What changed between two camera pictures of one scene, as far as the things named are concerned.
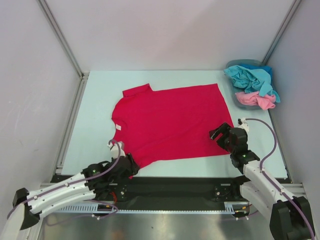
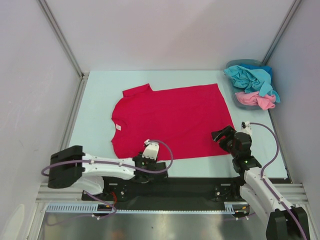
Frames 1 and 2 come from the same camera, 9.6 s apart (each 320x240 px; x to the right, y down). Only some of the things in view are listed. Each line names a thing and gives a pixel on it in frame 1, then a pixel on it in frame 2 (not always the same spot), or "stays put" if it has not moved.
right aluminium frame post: [281, 32] stays put
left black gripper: [132, 170] -> [150, 160]
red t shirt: [157, 125] stays put
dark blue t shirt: [267, 68] stays put
